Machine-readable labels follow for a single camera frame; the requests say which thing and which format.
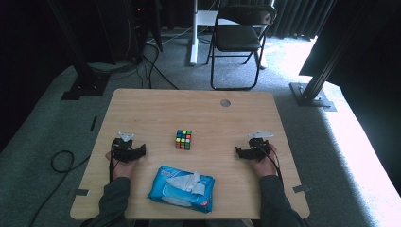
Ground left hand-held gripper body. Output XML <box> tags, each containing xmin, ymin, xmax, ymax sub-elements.
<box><xmin>111</xmin><ymin>131</ymin><xmax>140</xmax><ymax>164</ymax></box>

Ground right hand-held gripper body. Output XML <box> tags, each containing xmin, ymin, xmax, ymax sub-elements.
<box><xmin>247</xmin><ymin>131</ymin><xmax>274</xmax><ymax>163</ymax></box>

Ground multicoloured puzzle cube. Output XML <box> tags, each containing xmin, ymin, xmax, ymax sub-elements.
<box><xmin>175</xmin><ymin>129</ymin><xmax>193</xmax><ymax>151</ymax></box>

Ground blue wet wipe packet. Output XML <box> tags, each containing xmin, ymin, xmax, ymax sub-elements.
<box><xmin>147</xmin><ymin>165</ymin><xmax>217</xmax><ymax>215</ymax></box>

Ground person's right hand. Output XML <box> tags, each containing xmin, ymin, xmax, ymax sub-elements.
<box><xmin>251</xmin><ymin>144</ymin><xmax>279</xmax><ymax>179</ymax></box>

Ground person's left hand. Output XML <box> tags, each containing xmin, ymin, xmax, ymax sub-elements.
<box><xmin>105</xmin><ymin>150</ymin><xmax>140</xmax><ymax>181</ymax></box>

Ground grey tape strip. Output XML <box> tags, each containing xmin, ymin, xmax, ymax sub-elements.
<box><xmin>72</xmin><ymin>187</ymin><xmax>90</xmax><ymax>198</ymax></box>
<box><xmin>291</xmin><ymin>183</ymin><xmax>312</xmax><ymax>194</ymax></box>

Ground black metal stand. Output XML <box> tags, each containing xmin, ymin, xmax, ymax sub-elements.
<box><xmin>46</xmin><ymin>0</ymin><xmax>112</xmax><ymax>101</ymax></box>
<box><xmin>288</xmin><ymin>0</ymin><xmax>373</xmax><ymax>113</ymax></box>

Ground black folding chair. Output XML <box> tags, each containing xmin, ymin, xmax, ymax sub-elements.
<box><xmin>205</xmin><ymin>3</ymin><xmax>279</xmax><ymax>92</ymax></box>

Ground dark equipment tower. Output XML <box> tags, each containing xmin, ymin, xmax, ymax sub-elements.
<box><xmin>94</xmin><ymin>0</ymin><xmax>164</xmax><ymax>64</ymax></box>

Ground dark pleated curtain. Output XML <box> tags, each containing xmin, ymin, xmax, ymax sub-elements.
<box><xmin>270</xmin><ymin>0</ymin><xmax>336</xmax><ymax>41</ymax></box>

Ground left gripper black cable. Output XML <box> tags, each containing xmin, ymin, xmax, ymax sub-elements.
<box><xmin>108</xmin><ymin>141</ymin><xmax>117</xmax><ymax>184</ymax></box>

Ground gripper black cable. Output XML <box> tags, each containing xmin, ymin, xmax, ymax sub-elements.
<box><xmin>108</xmin><ymin>141</ymin><xmax>117</xmax><ymax>184</ymax></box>
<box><xmin>256</xmin><ymin>141</ymin><xmax>286</xmax><ymax>192</ymax></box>

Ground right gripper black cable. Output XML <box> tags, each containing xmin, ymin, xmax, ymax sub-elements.
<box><xmin>256</xmin><ymin>141</ymin><xmax>286</xmax><ymax>192</ymax></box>

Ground looped black floor cable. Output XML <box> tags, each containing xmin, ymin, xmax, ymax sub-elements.
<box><xmin>28</xmin><ymin>149</ymin><xmax>93</xmax><ymax>227</ymax></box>

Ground straight black floor cable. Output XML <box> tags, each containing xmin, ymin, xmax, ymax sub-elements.
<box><xmin>138</xmin><ymin>41</ymin><xmax>180</xmax><ymax>91</ymax></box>

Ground coiled dark cables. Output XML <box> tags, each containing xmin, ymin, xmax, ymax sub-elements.
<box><xmin>88</xmin><ymin>60</ymin><xmax>142</xmax><ymax>80</ymax></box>

